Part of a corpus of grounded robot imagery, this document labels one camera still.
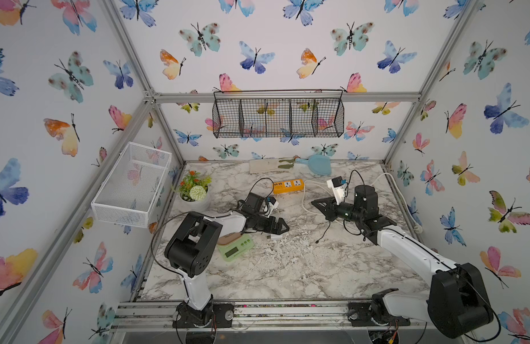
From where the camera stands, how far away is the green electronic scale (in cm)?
88

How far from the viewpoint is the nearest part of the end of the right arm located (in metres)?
0.72

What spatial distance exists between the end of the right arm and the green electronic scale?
0.33 meters

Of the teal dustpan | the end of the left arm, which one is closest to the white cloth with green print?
the teal dustpan

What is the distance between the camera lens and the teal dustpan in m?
1.19

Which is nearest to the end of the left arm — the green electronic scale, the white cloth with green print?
the green electronic scale

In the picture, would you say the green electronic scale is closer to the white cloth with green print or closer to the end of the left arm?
the end of the left arm

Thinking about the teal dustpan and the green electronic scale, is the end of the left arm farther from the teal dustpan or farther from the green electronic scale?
the teal dustpan

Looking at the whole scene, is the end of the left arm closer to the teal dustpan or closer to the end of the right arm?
the end of the right arm

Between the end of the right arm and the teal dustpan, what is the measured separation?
0.40 meters

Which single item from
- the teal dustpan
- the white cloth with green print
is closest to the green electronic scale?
the white cloth with green print
